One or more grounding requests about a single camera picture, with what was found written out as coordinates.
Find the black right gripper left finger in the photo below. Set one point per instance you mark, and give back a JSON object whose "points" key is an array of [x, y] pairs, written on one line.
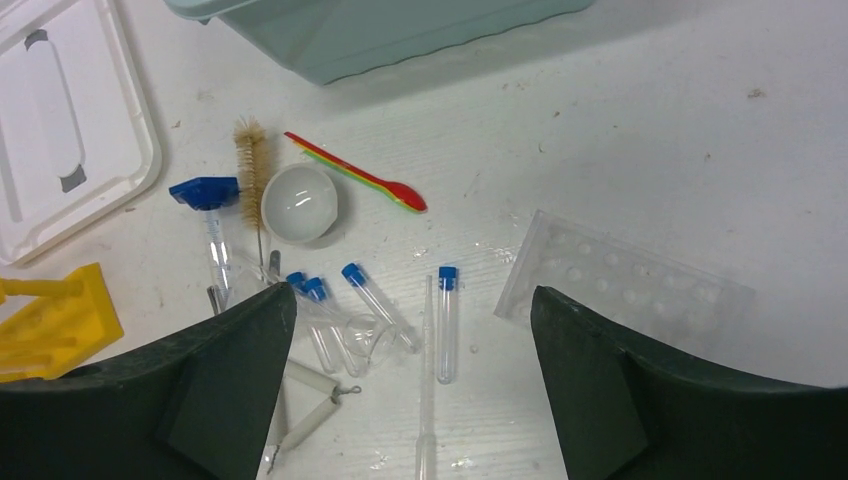
{"points": [[196, 404]]}

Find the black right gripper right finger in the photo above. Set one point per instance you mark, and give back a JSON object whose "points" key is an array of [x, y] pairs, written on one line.
{"points": [[626, 406]]}

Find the yellow test tube rack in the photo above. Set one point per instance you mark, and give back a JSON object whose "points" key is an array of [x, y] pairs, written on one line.
{"points": [[67, 322]]}

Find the blue capped vial pair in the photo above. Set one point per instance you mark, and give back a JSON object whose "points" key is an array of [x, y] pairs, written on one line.
{"points": [[314, 324]]}

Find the long glass stirring rod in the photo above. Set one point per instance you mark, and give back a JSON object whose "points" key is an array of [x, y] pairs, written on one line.
{"points": [[426, 443]]}

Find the blue capped dropper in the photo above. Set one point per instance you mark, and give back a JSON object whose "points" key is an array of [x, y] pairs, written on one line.
{"points": [[447, 328]]}

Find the blue funnel on stem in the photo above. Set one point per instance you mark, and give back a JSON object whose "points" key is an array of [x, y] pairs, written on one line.
{"points": [[211, 198]]}

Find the glass watch dish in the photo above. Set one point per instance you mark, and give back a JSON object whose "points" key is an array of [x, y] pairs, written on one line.
{"points": [[299, 204]]}

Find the brown test tube brush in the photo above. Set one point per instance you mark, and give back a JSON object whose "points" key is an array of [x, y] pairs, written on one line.
{"points": [[254, 172]]}

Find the white plastic bin lid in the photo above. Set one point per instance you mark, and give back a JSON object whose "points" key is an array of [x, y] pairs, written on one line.
{"points": [[77, 137]]}

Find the red yellow plastic spatula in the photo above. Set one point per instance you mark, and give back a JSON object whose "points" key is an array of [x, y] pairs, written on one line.
{"points": [[400, 193]]}

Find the teal plastic bin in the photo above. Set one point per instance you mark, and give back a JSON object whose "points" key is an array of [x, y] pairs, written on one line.
{"points": [[325, 41]]}

